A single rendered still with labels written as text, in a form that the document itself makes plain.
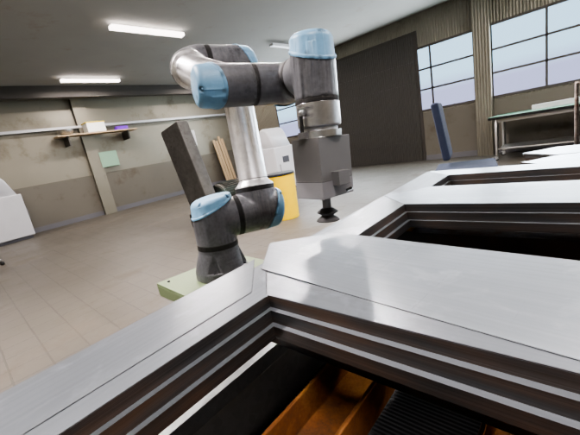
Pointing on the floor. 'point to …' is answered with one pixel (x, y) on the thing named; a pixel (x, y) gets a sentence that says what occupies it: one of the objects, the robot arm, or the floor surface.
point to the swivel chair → (450, 144)
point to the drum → (285, 179)
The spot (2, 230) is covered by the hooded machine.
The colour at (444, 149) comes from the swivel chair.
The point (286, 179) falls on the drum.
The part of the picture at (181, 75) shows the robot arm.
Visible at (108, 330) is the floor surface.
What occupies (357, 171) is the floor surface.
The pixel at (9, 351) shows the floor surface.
